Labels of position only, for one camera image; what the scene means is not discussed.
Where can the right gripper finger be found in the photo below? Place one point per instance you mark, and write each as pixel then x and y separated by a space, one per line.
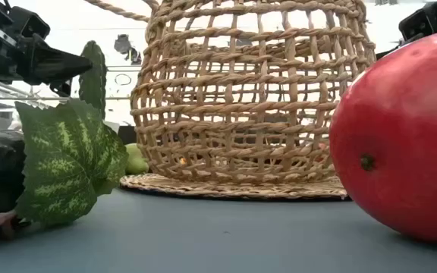
pixel 391 50

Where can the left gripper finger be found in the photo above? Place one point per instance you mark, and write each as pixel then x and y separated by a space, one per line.
pixel 62 88
pixel 51 62

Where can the red round fruit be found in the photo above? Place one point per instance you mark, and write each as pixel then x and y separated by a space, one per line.
pixel 404 132

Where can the yellow-green pear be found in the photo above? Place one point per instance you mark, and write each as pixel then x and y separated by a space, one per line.
pixel 137 163

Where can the green artificial cactus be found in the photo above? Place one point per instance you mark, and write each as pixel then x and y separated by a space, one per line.
pixel 93 76

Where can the black grape bunch with leaf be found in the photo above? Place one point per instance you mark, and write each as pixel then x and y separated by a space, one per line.
pixel 63 163

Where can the black ceiling-hung device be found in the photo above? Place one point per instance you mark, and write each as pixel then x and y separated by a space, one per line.
pixel 125 47

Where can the round woven straw placemat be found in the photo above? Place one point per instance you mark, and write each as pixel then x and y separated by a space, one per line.
pixel 222 191

